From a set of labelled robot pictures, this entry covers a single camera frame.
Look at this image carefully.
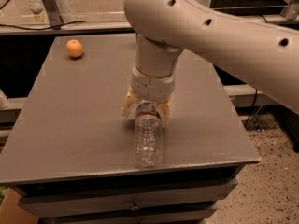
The orange fruit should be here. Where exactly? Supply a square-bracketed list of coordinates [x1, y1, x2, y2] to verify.
[66, 39, 83, 58]

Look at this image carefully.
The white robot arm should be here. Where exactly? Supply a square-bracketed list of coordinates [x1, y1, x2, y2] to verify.
[122, 0, 299, 115]

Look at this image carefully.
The clear plastic water bottle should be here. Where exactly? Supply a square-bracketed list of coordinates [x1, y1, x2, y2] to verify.
[134, 102, 163, 168]

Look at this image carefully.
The black cable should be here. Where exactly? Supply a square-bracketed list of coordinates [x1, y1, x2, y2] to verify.
[0, 20, 87, 32]

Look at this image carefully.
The cardboard box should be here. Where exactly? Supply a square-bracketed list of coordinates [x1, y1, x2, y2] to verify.
[0, 189, 38, 224]

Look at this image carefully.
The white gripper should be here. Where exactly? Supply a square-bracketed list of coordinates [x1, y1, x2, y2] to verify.
[121, 63, 176, 128]

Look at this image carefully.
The grey wooden drawer cabinet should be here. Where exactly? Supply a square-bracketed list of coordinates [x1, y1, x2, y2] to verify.
[0, 34, 259, 224]

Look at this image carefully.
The metal rail frame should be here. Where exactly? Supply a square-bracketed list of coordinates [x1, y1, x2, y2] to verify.
[0, 0, 299, 35]

